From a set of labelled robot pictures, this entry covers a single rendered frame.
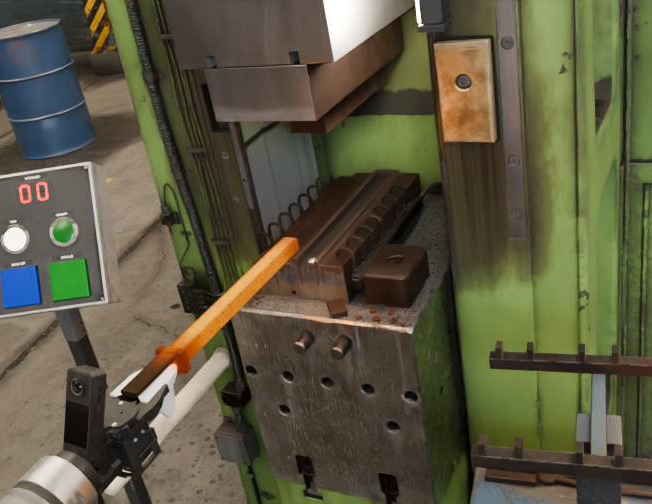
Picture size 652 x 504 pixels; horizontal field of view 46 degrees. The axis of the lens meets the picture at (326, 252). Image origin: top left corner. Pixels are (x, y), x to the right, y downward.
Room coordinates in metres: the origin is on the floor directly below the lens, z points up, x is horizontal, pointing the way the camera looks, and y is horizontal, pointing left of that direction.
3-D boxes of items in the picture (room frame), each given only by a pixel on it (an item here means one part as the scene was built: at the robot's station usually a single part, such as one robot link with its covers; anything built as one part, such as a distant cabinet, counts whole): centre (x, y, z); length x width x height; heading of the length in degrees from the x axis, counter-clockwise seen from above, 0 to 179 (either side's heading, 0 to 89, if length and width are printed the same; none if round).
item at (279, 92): (1.46, -0.04, 1.32); 0.42 x 0.20 x 0.10; 150
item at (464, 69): (1.23, -0.28, 1.27); 0.09 x 0.02 x 0.17; 60
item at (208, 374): (1.37, 0.41, 0.62); 0.44 x 0.05 x 0.05; 150
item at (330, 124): (1.48, -0.09, 1.24); 0.30 x 0.07 x 0.06; 150
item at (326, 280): (1.46, -0.04, 0.96); 0.42 x 0.20 x 0.09; 150
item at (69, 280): (1.35, 0.50, 1.01); 0.07 x 0.05 x 0.07; 85
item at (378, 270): (1.24, -0.12, 0.95); 0.12 x 0.08 x 0.06; 150
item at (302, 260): (1.44, -0.07, 0.99); 0.42 x 0.05 x 0.01; 150
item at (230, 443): (1.56, 0.31, 0.36); 0.09 x 0.07 x 0.12; 60
